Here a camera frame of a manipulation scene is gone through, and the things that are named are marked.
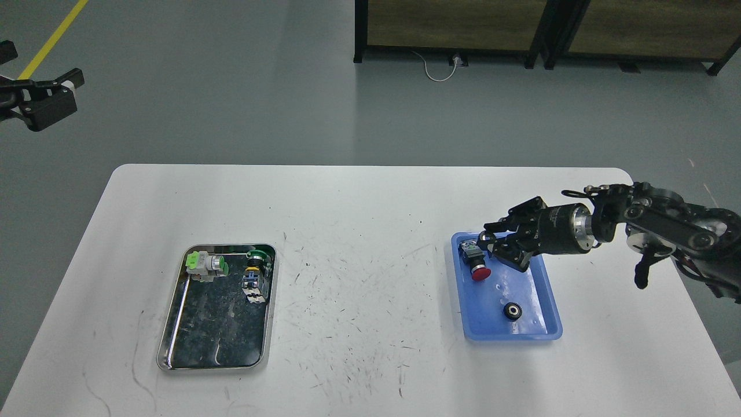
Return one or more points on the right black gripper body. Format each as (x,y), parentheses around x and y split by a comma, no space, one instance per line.
(564,229)

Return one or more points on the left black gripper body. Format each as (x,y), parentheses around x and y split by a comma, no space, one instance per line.
(11,98)

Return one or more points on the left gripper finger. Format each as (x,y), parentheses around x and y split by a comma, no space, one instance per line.
(74,78)
(44,112)

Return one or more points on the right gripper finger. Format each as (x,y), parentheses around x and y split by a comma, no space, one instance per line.
(525,214)
(512,249)

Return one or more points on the black gear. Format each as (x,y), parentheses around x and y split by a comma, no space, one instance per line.
(512,311)

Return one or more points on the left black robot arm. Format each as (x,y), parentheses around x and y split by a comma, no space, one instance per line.
(40,104)

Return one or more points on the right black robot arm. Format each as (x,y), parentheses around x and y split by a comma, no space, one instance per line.
(702,242)

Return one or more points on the blue plastic tray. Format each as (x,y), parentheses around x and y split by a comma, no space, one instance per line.
(498,303)

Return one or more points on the silver metal tray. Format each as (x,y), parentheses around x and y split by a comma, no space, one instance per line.
(212,326)

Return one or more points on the red mushroom push button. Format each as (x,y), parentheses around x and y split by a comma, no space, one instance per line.
(474,258)

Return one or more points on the wooden black-framed cabinet left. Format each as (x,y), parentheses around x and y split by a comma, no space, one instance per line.
(464,28)

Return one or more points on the wooden black-framed cabinet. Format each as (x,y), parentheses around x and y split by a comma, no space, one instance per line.
(464,28)
(702,33)

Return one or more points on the wooden black-framed cabinet right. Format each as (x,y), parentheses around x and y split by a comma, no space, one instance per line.
(702,33)

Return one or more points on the green white push button switch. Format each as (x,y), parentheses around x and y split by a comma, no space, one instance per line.
(202,266)

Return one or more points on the green blue push button switch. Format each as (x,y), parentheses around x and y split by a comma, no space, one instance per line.
(255,278)

